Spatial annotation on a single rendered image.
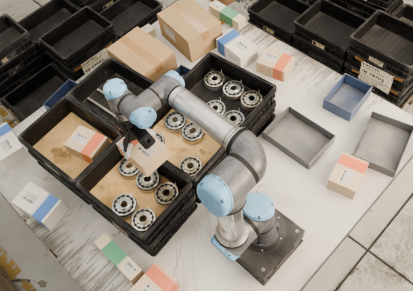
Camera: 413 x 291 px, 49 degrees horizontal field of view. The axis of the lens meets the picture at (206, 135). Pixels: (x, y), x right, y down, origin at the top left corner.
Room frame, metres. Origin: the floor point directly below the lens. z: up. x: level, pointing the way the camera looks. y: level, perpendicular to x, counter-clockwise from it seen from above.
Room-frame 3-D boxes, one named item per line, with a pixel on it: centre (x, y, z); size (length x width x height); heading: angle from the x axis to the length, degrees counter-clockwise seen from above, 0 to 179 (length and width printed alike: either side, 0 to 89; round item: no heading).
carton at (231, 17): (2.05, -0.25, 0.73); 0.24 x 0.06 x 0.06; 36
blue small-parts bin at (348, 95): (1.31, -0.71, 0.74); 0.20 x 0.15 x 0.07; 132
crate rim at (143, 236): (0.94, 0.33, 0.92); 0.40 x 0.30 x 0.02; 42
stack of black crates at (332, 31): (2.08, -0.91, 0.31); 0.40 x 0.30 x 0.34; 37
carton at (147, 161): (0.98, 0.25, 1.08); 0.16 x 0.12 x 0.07; 37
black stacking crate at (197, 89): (1.34, -0.11, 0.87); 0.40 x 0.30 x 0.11; 42
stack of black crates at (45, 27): (2.64, 0.94, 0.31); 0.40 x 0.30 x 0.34; 127
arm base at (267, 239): (0.69, -0.14, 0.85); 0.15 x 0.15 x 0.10
